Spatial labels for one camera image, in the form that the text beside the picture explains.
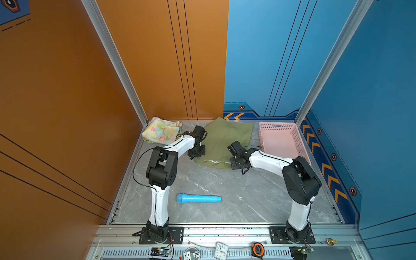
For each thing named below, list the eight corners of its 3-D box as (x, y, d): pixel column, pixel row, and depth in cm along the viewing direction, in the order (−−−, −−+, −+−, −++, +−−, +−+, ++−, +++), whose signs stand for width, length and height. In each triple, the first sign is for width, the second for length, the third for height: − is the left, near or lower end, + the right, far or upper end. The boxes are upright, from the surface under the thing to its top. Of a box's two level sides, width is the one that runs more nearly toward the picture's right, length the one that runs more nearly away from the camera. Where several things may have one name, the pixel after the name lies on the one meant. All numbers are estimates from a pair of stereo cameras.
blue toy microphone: (177, 203, 85) (175, 201, 82) (178, 196, 87) (177, 193, 84) (221, 203, 85) (221, 201, 82) (221, 196, 87) (221, 193, 84)
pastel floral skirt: (144, 145, 110) (140, 138, 104) (151, 124, 122) (148, 117, 116) (178, 145, 110) (176, 138, 104) (182, 124, 122) (180, 117, 116)
